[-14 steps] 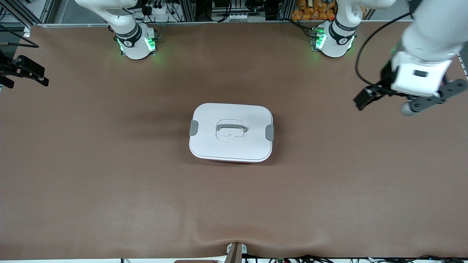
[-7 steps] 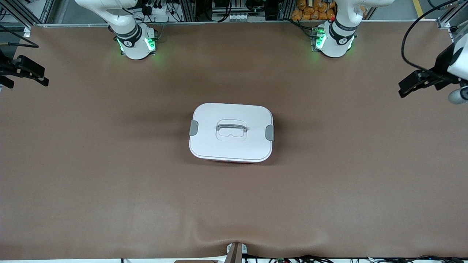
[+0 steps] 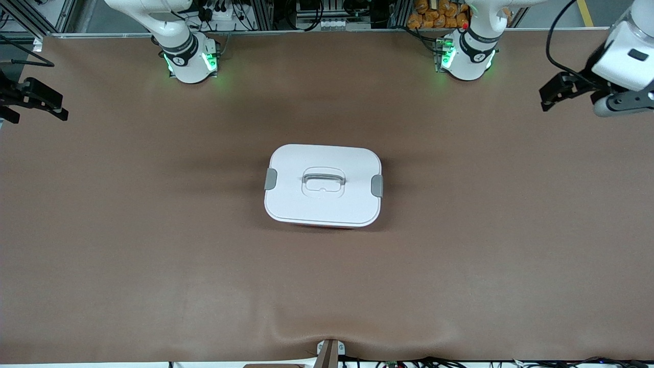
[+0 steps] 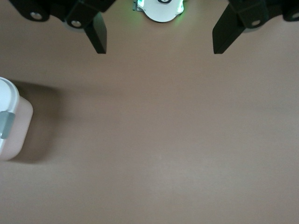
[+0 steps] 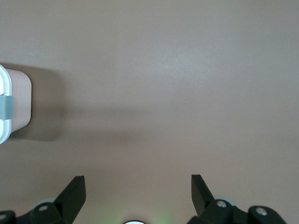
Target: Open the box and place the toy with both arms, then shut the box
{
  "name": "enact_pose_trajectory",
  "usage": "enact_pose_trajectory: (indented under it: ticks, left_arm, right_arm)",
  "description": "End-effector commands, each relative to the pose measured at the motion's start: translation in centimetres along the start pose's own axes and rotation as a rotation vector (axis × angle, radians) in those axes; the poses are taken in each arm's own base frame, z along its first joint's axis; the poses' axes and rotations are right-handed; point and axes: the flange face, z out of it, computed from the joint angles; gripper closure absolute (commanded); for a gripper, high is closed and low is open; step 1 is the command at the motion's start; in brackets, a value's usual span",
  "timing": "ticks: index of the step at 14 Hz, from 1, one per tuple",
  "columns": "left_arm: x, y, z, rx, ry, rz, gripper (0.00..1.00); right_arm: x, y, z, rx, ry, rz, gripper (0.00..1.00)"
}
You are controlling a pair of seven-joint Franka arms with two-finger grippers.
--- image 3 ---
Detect slanted aluminium frame struts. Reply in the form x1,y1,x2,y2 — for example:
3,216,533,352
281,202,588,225
0,0,77,34

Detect black device white terminal strip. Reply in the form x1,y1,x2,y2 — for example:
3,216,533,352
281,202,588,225
295,0,381,31

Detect brown camera mount post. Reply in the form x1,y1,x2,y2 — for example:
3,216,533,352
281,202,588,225
314,339,347,368

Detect white power strip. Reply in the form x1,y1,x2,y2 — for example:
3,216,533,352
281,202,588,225
197,3,246,32

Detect brown table mat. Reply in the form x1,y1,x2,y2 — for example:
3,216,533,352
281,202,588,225
0,28,654,364

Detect aluminium table edge rail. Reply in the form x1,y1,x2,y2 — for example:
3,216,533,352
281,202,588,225
51,27,614,39

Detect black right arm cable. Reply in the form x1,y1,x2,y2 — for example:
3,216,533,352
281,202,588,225
0,33,55,68

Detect orange snack bags pile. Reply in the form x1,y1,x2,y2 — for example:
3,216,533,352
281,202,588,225
407,0,471,29

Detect white box lid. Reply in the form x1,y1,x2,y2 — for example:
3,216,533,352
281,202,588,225
264,144,384,228

